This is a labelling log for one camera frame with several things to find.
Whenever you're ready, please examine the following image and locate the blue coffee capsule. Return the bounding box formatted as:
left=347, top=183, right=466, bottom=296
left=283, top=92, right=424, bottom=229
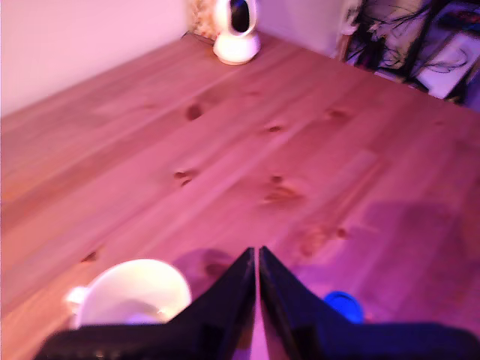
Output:
left=322, top=290, right=366, bottom=326

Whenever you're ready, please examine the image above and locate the red coffee mug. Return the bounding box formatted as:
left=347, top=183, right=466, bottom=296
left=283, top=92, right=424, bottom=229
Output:
left=65, top=258, right=194, bottom=332

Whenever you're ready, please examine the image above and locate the leaf print tissue box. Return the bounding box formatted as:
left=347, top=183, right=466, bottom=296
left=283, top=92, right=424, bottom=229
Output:
left=189, top=0, right=222, bottom=38

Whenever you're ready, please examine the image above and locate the small white round camera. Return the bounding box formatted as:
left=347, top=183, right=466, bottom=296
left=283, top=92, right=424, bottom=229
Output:
left=212, top=0, right=262, bottom=66

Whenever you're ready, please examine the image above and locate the black metal stand frame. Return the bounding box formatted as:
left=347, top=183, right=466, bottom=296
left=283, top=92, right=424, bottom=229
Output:
left=397, top=0, right=480, bottom=107

